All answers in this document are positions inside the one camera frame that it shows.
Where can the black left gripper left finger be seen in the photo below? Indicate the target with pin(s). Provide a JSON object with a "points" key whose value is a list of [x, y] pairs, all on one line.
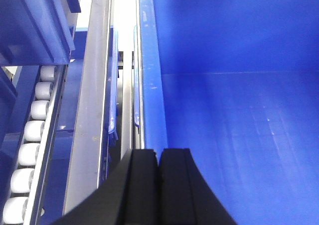
{"points": [[127, 197]]}

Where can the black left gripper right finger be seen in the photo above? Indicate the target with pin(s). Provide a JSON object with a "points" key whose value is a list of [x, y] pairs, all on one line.
{"points": [[186, 198]]}

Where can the blue bin interior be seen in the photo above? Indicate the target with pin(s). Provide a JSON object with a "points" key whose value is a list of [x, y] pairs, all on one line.
{"points": [[237, 83]]}

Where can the white roller track left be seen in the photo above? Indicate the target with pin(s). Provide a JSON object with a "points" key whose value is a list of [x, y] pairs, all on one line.
{"points": [[28, 178]]}

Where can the blue bin upper left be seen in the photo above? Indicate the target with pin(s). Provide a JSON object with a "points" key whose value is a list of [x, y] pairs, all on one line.
{"points": [[37, 32]]}

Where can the steel divider rail left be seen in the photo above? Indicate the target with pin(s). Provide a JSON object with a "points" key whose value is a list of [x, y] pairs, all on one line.
{"points": [[85, 167]]}

